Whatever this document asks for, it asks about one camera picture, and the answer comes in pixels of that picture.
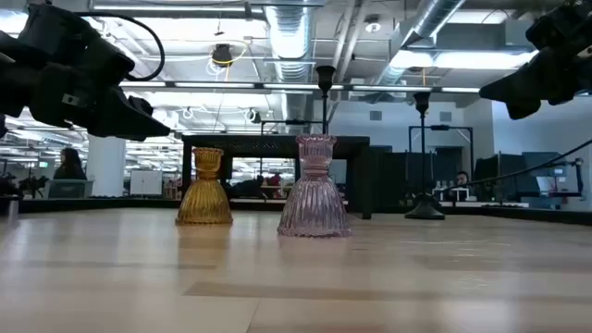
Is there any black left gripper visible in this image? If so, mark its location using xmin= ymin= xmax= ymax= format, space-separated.
xmin=0 ymin=2 xmax=171 ymax=142

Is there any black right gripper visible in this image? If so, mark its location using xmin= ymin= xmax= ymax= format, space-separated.
xmin=478 ymin=0 xmax=592 ymax=121

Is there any tall black metal candlestick holder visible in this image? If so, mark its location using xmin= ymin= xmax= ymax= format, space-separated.
xmin=315 ymin=65 xmax=337 ymax=136
xmin=404 ymin=91 xmax=446 ymax=221

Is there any amber ribbed glass candle holder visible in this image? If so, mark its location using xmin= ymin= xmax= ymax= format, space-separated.
xmin=174 ymin=147 xmax=234 ymax=227

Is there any pink ribbed glass candle holder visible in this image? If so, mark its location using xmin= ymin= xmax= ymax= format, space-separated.
xmin=277 ymin=133 xmax=352 ymax=239

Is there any white round column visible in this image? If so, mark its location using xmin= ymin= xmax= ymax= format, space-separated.
xmin=86 ymin=135 xmax=127 ymax=198

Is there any white cabinet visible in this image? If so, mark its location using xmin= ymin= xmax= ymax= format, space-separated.
xmin=129 ymin=169 xmax=164 ymax=197

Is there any long ceiling light strip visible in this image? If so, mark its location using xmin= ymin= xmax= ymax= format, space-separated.
xmin=118 ymin=80 xmax=482 ymax=94

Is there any black boom stand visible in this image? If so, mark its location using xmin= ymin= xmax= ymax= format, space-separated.
xmin=526 ymin=156 xmax=586 ymax=199

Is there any black hanging ceiling device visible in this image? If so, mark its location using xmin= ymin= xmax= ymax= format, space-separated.
xmin=211 ymin=43 xmax=234 ymax=68

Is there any black perforated metal shelf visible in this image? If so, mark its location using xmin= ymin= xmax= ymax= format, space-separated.
xmin=181 ymin=134 xmax=374 ymax=220

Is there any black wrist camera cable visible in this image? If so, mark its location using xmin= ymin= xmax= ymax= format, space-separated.
xmin=73 ymin=12 xmax=167 ymax=83

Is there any silver slanted ceiling duct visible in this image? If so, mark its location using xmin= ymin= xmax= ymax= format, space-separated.
xmin=375 ymin=0 xmax=468 ymax=87

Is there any silver ribbed ceiling duct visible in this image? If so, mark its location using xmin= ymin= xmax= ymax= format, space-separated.
xmin=263 ymin=0 xmax=321 ymax=124

